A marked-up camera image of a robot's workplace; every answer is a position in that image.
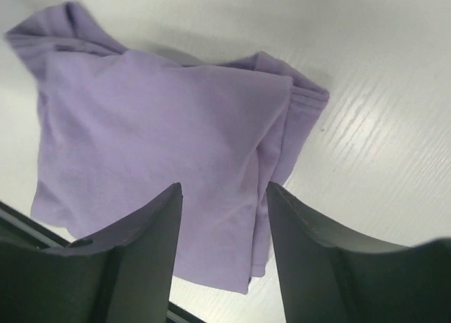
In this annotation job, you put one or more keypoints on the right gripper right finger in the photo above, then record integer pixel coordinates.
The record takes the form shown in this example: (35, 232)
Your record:
(330, 273)

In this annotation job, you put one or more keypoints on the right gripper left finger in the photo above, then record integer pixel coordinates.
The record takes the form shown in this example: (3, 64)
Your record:
(121, 273)

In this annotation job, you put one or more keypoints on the purple t shirt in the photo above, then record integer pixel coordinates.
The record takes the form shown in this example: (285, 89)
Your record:
(119, 125)

